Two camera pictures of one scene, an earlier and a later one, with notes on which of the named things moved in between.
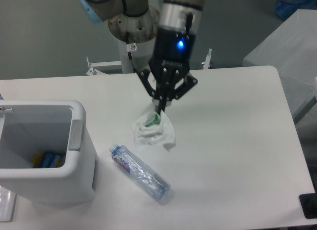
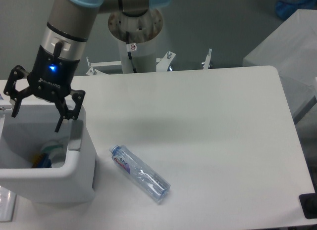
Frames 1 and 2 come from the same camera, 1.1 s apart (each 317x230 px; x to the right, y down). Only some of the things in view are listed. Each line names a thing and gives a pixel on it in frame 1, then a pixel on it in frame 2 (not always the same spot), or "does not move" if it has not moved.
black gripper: (172, 55) to (50, 77)
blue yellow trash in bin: (49, 160) does not move
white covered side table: (291, 49) does not move
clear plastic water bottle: (157, 186) does not move
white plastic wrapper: (152, 129) to (57, 154)
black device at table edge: (308, 203) does not move
